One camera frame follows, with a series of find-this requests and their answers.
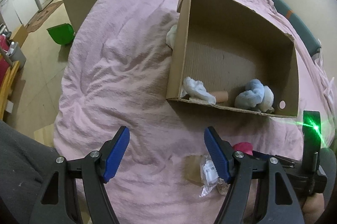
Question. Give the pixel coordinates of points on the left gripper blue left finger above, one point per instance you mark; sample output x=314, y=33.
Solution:
x=113, y=152

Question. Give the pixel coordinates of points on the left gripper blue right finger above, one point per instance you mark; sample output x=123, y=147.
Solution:
x=220, y=152

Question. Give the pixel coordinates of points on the pink heart toy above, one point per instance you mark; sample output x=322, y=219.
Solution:
x=244, y=147

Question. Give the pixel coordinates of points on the clear plastic bag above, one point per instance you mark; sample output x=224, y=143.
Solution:
x=209, y=175

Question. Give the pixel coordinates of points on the cream scrunchie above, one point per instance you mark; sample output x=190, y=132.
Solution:
x=197, y=90

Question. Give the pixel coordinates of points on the light blue plush toy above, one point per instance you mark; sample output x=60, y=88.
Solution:
x=257, y=97

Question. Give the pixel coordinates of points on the beige lace scrunchie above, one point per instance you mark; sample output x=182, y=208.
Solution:
x=222, y=187

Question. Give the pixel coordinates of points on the person right hand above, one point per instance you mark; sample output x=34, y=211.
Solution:
x=313, y=208

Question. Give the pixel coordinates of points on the pink bed duvet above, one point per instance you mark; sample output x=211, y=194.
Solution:
x=117, y=75

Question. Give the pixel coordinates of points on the brown cardboard box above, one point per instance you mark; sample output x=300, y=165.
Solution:
x=224, y=44

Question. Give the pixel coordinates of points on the white cloth behind box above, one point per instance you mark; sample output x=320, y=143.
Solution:
x=170, y=37

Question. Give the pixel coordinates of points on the yellow wooden rack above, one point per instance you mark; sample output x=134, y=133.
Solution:
x=6, y=86

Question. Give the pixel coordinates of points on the green plastic bin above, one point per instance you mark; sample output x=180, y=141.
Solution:
x=62, y=34

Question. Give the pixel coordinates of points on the teal headboard cushion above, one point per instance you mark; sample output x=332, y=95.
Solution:
x=311, y=43

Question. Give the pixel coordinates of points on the red bag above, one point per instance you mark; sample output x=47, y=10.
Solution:
x=3, y=63

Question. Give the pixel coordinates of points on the grey waste bin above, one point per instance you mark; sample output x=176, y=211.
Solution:
x=15, y=54

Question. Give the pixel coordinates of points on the white kitchen cabinet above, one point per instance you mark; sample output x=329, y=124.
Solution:
x=17, y=12

